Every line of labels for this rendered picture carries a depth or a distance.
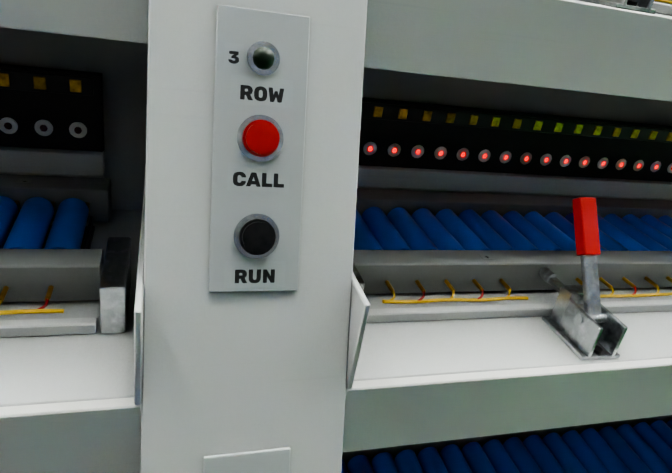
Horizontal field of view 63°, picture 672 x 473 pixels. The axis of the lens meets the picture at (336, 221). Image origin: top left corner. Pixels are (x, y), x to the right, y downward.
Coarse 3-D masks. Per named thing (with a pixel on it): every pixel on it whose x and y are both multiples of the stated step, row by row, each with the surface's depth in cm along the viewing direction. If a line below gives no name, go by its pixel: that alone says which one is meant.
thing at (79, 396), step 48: (144, 192) 31; (96, 240) 35; (144, 240) 27; (48, 336) 27; (96, 336) 27; (0, 384) 24; (48, 384) 24; (96, 384) 25; (0, 432) 23; (48, 432) 23; (96, 432) 24
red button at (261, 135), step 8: (256, 120) 24; (264, 120) 24; (248, 128) 24; (256, 128) 24; (264, 128) 24; (272, 128) 24; (248, 136) 24; (256, 136) 24; (264, 136) 24; (272, 136) 24; (248, 144) 24; (256, 144) 24; (264, 144) 24; (272, 144) 24; (256, 152) 24; (264, 152) 24; (272, 152) 24
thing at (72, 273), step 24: (0, 264) 27; (24, 264) 28; (48, 264) 28; (72, 264) 28; (96, 264) 29; (0, 288) 28; (24, 288) 28; (48, 288) 28; (72, 288) 29; (96, 288) 29; (0, 312) 27; (24, 312) 27; (48, 312) 27
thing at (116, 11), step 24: (0, 0) 22; (24, 0) 22; (48, 0) 22; (72, 0) 22; (96, 0) 23; (120, 0) 23; (144, 0) 23; (0, 24) 22; (24, 24) 22; (48, 24) 23; (72, 24) 23; (96, 24) 23; (120, 24) 23; (144, 24) 24
